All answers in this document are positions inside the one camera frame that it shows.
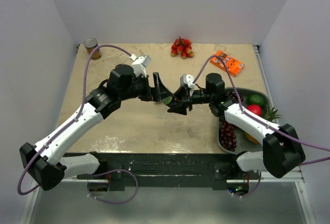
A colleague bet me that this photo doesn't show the grey fruit tray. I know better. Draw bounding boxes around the grey fruit tray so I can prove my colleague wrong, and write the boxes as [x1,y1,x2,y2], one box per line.
[217,88,271,154]

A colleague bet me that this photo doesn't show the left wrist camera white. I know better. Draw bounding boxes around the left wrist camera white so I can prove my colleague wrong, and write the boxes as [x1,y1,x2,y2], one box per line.
[130,54,151,77]

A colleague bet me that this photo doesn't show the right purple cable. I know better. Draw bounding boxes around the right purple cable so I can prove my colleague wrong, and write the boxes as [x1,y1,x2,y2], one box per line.
[192,55,330,167]

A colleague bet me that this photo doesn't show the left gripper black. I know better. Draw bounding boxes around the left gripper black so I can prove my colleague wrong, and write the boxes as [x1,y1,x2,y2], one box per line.
[120,72,172,102]

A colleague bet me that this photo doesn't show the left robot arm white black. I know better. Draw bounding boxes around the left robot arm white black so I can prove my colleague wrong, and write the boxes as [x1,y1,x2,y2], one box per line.
[19,64,172,191]

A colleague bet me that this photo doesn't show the green bottle lid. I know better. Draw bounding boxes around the green bottle lid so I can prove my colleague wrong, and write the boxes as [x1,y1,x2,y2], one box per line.
[161,96,172,105]

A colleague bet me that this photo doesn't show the aluminium frame rail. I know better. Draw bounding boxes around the aluminium frame rail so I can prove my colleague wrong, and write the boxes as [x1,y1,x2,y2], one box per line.
[33,160,305,183]

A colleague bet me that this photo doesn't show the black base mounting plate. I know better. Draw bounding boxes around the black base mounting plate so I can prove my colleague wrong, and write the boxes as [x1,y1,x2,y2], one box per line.
[78,152,246,191]

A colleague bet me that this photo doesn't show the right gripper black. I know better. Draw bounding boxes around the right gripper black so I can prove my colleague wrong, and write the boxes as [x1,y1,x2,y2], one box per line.
[168,85,214,115]

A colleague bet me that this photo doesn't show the red toy apple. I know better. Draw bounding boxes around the red toy apple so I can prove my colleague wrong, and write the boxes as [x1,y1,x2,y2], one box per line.
[247,104,262,116]

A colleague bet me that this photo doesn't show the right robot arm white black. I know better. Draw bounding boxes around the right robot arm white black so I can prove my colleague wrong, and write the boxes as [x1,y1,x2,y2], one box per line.
[163,73,306,179]

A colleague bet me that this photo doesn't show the tin can fruit label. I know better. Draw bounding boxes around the tin can fruit label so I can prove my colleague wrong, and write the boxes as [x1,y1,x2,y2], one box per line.
[84,38,102,60]

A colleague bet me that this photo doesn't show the toy pineapple orange yellow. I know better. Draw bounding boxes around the toy pineapple orange yellow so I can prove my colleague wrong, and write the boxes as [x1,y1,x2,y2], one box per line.
[244,105,281,144]

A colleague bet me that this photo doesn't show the green lidded pill bottle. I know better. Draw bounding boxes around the green lidded pill bottle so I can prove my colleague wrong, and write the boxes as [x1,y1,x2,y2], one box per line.
[161,95,178,108]

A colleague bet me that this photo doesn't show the orange cardboard box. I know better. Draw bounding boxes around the orange cardboard box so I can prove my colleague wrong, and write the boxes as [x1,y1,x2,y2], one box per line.
[210,50,245,77]

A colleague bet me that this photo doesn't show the red toy fruit bunch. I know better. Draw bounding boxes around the red toy fruit bunch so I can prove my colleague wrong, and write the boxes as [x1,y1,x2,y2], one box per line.
[170,37,194,59]

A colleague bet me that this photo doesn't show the dark red toy grapes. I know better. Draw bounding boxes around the dark red toy grapes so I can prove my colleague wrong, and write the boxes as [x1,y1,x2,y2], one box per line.
[219,91,243,152]

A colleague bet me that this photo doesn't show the green toy avocado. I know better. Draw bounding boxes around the green toy avocado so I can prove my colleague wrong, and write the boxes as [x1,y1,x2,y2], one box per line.
[247,94,266,108]

